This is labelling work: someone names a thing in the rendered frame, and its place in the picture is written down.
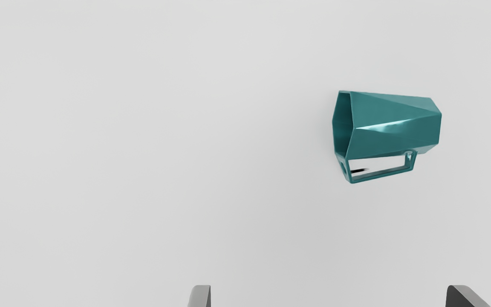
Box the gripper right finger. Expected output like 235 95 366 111
446 285 491 307

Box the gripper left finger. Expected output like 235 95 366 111
188 285 212 307

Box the teal faceted mug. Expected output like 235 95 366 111
332 90 442 185

